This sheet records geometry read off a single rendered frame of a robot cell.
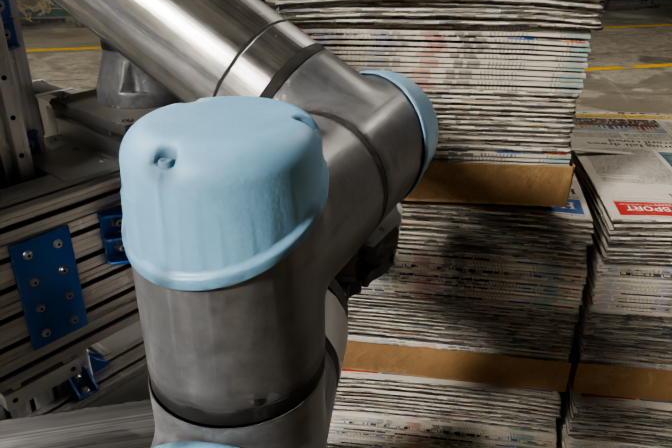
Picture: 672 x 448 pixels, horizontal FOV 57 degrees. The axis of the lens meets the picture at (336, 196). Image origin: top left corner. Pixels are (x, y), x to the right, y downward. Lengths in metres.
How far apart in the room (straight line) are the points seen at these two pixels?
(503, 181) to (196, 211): 0.45
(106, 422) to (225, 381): 0.22
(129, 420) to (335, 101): 0.25
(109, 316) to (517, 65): 0.77
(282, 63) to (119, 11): 0.10
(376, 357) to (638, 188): 0.34
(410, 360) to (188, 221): 0.56
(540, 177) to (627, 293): 0.17
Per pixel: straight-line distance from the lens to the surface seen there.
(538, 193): 0.63
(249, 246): 0.21
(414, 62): 0.58
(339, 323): 0.35
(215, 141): 0.21
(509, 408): 0.79
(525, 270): 0.67
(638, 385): 0.78
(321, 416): 0.28
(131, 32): 0.37
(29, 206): 0.96
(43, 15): 7.37
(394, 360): 0.75
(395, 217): 0.52
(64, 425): 0.46
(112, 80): 1.04
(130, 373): 1.41
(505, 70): 0.59
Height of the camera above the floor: 1.10
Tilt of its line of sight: 25 degrees down
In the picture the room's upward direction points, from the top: straight up
